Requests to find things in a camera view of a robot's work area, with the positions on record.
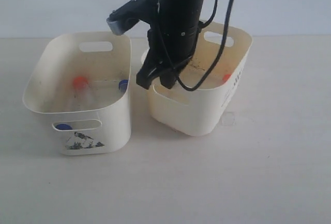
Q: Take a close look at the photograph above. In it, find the orange-capped clear tube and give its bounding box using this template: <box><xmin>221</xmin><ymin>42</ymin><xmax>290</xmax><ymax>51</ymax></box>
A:
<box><xmin>69</xmin><ymin>76</ymin><xmax>98</xmax><ymax>111</ymax></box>
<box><xmin>222</xmin><ymin>74</ymin><xmax>231</xmax><ymax>83</ymax></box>

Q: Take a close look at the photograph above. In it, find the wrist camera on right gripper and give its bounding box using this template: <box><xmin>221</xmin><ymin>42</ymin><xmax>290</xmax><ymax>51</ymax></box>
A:
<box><xmin>106</xmin><ymin>0</ymin><xmax>158</xmax><ymax>36</ymax></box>

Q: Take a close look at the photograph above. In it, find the cream plastic bin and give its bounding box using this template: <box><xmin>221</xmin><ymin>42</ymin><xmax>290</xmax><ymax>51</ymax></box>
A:
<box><xmin>22</xmin><ymin>32</ymin><xmax>132</xmax><ymax>156</ymax></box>
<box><xmin>147</xmin><ymin>22</ymin><xmax>252</xmax><ymax>137</ymax></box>

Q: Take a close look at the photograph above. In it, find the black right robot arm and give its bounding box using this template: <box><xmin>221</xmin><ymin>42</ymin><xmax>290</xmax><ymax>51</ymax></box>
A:
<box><xmin>136</xmin><ymin>0</ymin><xmax>234</xmax><ymax>92</ymax></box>

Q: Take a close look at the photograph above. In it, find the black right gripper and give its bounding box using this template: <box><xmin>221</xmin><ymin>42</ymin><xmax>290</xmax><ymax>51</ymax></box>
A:
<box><xmin>136</xmin><ymin>26</ymin><xmax>201</xmax><ymax>89</ymax></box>

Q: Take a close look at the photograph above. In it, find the black camera cable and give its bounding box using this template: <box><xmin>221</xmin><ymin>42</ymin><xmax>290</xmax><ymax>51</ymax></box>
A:
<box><xmin>155</xmin><ymin>0</ymin><xmax>240</xmax><ymax>92</ymax></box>

